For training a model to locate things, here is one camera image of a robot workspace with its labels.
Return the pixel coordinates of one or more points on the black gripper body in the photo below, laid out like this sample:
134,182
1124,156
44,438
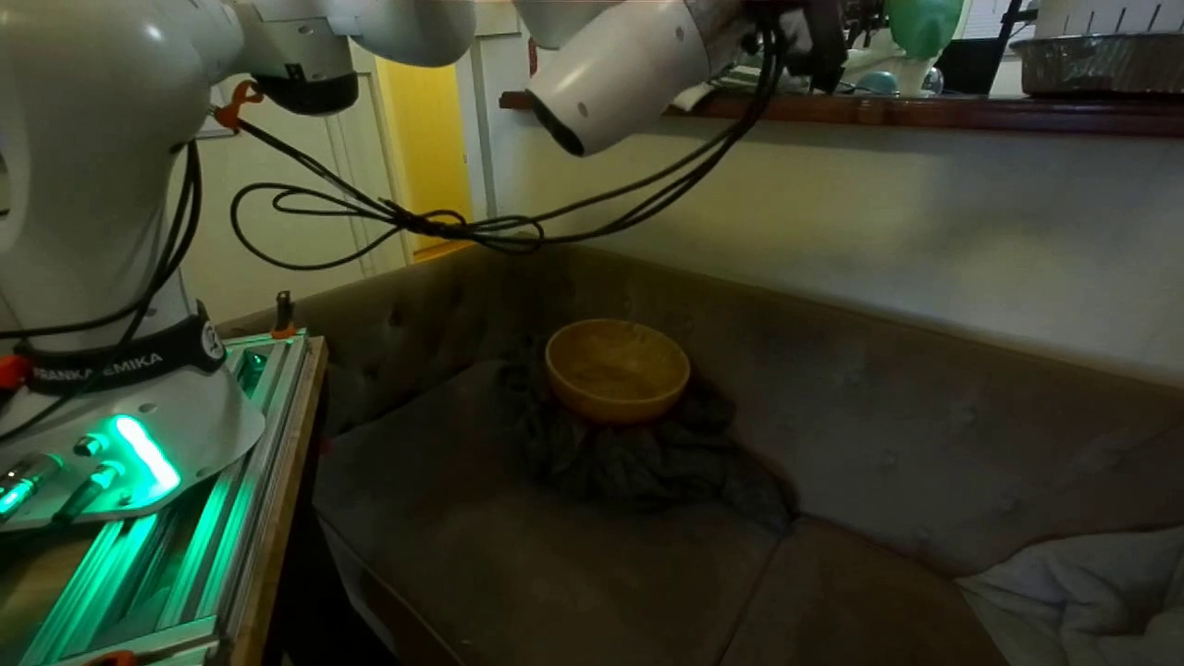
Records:
817,41

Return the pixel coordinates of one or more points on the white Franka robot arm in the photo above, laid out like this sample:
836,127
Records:
75,188

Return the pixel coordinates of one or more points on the dark grey knitted blanket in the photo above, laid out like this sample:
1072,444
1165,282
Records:
641,475

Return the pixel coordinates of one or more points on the green round balloon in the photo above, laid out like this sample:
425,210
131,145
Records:
922,25

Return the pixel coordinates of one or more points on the black container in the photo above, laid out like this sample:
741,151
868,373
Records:
976,67

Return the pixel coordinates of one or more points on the dark wooden counter top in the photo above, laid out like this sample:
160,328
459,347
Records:
986,117

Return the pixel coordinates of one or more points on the yellow door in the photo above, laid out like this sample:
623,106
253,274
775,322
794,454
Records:
431,159

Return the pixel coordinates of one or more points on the light grey crumpled cloth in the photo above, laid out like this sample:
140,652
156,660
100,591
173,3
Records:
1087,594

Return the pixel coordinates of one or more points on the grey-brown tufted sofa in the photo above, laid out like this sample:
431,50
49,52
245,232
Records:
494,578

